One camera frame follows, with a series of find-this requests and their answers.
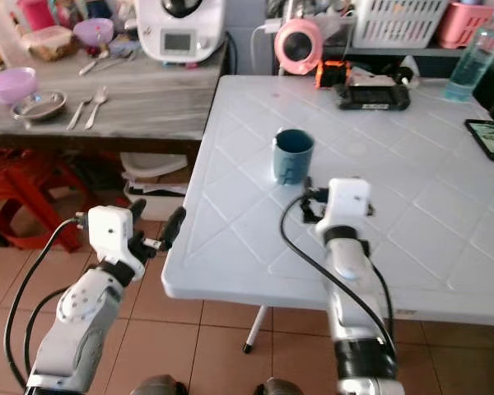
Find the white storage box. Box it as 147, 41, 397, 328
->
119, 153, 187, 222

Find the blue cup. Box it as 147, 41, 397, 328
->
271, 128, 316, 186

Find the white plastic table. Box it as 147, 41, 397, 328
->
161, 75, 494, 327

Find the grey wooden counter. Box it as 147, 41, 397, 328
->
0, 51, 229, 154

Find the red plastic stool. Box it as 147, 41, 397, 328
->
0, 151, 81, 251

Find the black handheld device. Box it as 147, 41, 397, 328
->
331, 81, 412, 113

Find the white table leg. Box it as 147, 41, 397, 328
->
242, 304, 271, 356

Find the orange and black gadget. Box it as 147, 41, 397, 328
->
314, 59, 354, 91

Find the metal dish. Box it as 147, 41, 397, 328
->
9, 90, 69, 123

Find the metal serving spoon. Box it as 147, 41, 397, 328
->
79, 49, 137, 77

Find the pink round appliance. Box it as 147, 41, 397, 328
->
273, 17, 324, 77

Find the dark shelf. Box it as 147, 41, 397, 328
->
265, 39, 494, 80

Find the white kitchen machine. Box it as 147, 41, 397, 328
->
137, 0, 228, 66

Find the large purple bowl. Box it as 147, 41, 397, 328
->
0, 67, 39, 107

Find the small purple bowl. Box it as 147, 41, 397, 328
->
73, 18, 115, 49

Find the robot right leg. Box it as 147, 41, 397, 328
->
263, 376, 306, 395

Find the black smartphone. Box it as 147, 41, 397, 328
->
464, 118, 494, 164

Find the clear food container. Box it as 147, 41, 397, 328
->
20, 26, 77, 62

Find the white plastic basket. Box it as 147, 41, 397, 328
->
352, 0, 450, 49

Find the clear blue water bottle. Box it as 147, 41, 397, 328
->
443, 7, 494, 103

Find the pink cup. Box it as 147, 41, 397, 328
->
17, 0, 58, 33

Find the clear plastic jug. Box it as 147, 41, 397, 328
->
0, 0, 26, 67

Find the pink plastic basket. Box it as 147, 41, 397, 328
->
436, 2, 494, 49

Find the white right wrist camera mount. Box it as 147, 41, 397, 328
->
324, 177, 374, 228

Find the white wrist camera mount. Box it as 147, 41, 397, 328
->
324, 177, 374, 228
86, 205, 137, 277

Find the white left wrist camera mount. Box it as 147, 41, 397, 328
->
86, 205, 137, 277

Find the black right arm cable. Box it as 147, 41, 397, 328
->
278, 193, 398, 356

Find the short black left arm cable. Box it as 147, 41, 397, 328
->
23, 286, 68, 381

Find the long black left arm cable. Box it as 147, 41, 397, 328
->
3, 212, 90, 391

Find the white charger cable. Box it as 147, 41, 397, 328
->
249, 20, 282, 76

